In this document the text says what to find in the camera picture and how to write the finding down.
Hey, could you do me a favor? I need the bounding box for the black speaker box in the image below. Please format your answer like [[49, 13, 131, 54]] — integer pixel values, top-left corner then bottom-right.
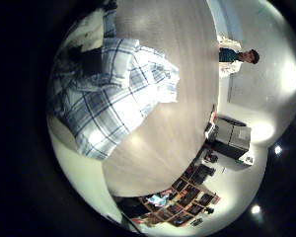
[[210, 115, 253, 161]]

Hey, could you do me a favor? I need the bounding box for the small white box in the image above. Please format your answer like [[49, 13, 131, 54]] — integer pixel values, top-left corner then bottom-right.
[[241, 154, 255, 167]]

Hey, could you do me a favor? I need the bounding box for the wooden cubby shelf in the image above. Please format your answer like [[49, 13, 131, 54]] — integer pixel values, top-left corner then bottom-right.
[[137, 161, 222, 229]]

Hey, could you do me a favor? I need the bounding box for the white device at table edge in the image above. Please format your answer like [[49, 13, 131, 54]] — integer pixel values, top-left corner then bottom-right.
[[204, 121, 218, 141]]

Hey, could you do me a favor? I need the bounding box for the person in white shirt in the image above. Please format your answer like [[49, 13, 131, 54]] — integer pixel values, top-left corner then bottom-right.
[[217, 35, 261, 79]]

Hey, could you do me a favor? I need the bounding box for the blue white plaid shirt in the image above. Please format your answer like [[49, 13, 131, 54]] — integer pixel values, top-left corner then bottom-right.
[[46, 9, 182, 162]]

